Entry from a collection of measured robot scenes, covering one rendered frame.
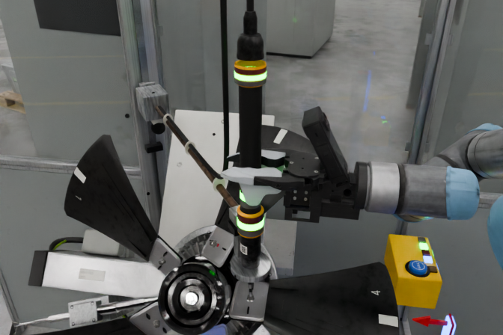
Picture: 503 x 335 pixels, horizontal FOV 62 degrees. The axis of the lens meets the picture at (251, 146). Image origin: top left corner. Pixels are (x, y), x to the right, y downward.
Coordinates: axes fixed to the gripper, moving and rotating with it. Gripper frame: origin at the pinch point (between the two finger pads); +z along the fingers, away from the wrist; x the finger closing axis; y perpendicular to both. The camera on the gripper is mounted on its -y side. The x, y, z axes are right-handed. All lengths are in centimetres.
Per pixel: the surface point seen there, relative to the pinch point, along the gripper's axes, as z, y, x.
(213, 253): 4.6, 22.6, 4.0
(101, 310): 27.6, 37.6, 0.2
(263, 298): -5.4, 28.3, 0.0
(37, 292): 106, 119, 69
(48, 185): 87, 59, 70
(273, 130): -4.3, 4.6, 21.8
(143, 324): 16.0, 32.9, -5.4
